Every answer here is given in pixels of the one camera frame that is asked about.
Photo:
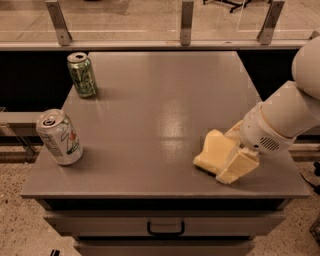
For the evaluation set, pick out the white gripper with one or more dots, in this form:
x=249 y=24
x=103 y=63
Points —
x=258 y=131

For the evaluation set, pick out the yellow sponge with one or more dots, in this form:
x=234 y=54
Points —
x=216 y=151

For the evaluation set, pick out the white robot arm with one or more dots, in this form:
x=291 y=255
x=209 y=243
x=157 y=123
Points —
x=273 y=125

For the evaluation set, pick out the grey drawer cabinet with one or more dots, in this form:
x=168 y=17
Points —
x=140 y=137

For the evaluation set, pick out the black chair base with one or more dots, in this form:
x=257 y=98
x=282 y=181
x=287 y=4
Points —
x=237 y=5

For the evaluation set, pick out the green soda can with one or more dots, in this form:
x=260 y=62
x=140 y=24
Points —
x=82 y=74

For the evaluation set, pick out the white soda can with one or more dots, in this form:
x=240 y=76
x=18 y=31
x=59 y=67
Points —
x=59 y=136

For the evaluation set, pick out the black drawer handle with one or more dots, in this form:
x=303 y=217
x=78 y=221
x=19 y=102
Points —
x=165 y=230

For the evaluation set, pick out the right metal bracket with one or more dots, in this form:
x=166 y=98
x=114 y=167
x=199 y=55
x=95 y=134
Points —
x=266 y=33

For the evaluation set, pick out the metal bracket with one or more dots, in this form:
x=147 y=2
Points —
x=186 y=22
x=266 y=33
x=64 y=38

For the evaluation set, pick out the middle metal bracket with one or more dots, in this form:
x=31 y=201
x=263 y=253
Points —
x=186 y=22

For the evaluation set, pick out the left metal bracket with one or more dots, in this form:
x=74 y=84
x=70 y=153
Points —
x=64 y=38

